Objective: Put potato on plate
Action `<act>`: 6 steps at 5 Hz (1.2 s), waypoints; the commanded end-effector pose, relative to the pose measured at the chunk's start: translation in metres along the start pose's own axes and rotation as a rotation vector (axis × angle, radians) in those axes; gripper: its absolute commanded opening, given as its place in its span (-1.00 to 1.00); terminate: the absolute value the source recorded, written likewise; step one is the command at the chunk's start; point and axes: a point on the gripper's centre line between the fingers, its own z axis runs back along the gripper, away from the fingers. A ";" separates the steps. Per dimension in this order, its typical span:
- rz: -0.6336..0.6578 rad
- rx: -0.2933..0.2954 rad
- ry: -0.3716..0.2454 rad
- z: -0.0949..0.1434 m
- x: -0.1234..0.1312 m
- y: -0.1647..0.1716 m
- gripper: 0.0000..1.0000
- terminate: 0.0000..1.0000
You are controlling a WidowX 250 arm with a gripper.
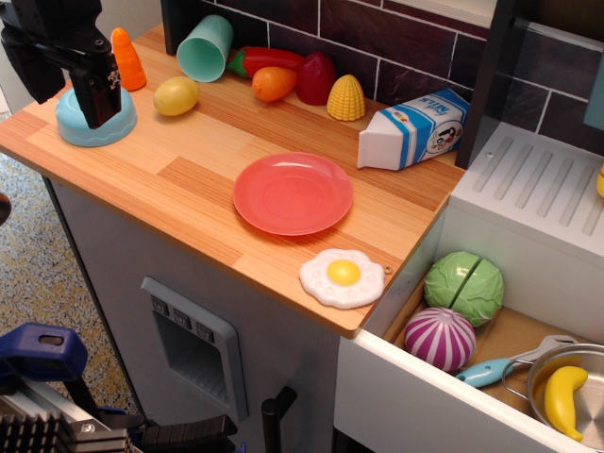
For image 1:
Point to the yellow toy potato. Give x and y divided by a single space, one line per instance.
176 96

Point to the yellow toy on drainboard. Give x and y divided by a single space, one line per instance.
600 182

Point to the grey toy fridge cabinet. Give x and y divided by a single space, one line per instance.
195 342

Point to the green toy cabbage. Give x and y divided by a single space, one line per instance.
467 284

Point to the black finned heat sink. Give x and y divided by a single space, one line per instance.
25 433

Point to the purple striped toy onion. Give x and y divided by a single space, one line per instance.
440 337

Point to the pink toy plate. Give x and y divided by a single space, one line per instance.
293 194

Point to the mint green toy cup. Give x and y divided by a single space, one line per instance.
202 55

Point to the dark red toy strawberry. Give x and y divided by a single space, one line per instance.
315 79

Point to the yellow toy banana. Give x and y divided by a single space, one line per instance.
559 401

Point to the black fridge door handle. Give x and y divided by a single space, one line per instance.
272 412

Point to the toy fried egg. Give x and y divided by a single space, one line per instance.
344 279

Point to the red toy chili pepper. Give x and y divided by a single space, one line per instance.
247 61

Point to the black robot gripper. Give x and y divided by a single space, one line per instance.
37 34

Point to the yellow toy corn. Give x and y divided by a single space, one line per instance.
346 100

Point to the orange toy carrot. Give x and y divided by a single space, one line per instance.
129 63

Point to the blue clamp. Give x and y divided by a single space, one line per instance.
43 353

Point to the orange toy fruit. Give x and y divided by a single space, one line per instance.
272 83

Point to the silver toy pot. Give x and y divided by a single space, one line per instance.
588 398

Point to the blue handled toy utensil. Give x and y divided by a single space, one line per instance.
491 371

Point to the white toy sink unit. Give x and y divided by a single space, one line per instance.
519 248

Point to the light blue toy bowl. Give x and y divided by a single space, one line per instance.
73 127

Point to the blue white milk carton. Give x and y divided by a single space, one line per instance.
409 133

